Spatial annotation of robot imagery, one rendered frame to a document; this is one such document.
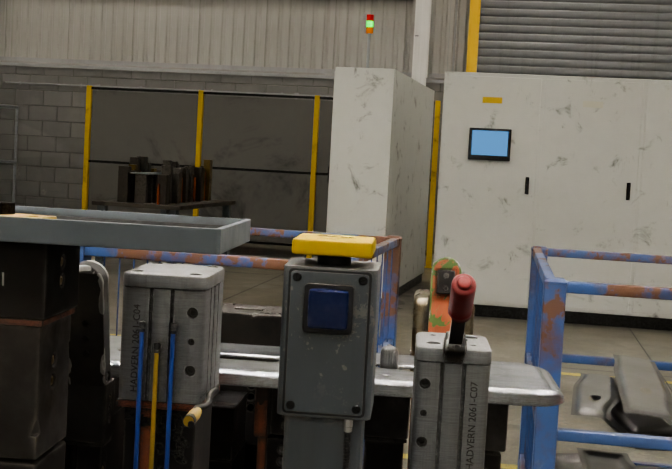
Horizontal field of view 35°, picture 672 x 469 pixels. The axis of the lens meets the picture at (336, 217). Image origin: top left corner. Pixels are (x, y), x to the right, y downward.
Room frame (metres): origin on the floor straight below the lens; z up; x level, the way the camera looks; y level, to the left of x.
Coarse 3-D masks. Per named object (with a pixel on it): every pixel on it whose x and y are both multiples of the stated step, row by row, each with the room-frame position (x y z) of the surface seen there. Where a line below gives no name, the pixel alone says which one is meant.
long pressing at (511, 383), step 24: (120, 336) 1.24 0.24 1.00; (240, 360) 1.13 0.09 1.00; (408, 360) 1.18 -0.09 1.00; (240, 384) 1.06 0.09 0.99; (264, 384) 1.06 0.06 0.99; (384, 384) 1.05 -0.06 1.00; (408, 384) 1.05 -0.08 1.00; (504, 384) 1.08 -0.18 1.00; (528, 384) 1.09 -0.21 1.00; (552, 384) 1.11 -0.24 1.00
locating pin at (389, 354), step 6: (384, 348) 1.14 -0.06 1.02; (390, 348) 1.14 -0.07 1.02; (396, 348) 1.14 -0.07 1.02; (384, 354) 1.13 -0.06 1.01; (390, 354) 1.13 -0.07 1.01; (396, 354) 1.14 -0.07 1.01; (384, 360) 1.13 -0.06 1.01; (390, 360) 1.13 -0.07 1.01; (396, 360) 1.14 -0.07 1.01; (384, 366) 1.13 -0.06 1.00; (390, 366) 1.13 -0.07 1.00; (396, 366) 1.14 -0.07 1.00
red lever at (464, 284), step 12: (456, 276) 0.83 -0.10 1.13; (468, 276) 0.82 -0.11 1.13; (456, 288) 0.82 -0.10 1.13; (468, 288) 0.82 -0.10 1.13; (456, 300) 0.83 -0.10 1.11; (468, 300) 0.83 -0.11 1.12; (456, 312) 0.85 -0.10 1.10; (468, 312) 0.85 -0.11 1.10; (456, 324) 0.88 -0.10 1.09; (456, 336) 0.90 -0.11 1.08; (444, 348) 0.92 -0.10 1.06; (456, 348) 0.91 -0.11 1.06; (444, 360) 0.93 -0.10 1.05; (456, 360) 0.92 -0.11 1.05
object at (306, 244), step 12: (300, 240) 0.78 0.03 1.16; (312, 240) 0.78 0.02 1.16; (324, 240) 0.78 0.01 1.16; (336, 240) 0.78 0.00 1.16; (348, 240) 0.79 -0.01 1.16; (360, 240) 0.79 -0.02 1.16; (372, 240) 0.81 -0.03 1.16; (300, 252) 0.78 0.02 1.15; (312, 252) 0.78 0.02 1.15; (324, 252) 0.78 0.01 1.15; (336, 252) 0.78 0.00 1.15; (348, 252) 0.78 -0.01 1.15; (360, 252) 0.78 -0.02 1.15; (372, 252) 0.78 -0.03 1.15; (324, 264) 0.80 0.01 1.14; (336, 264) 0.80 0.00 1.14; (348, 264) 0.80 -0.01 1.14
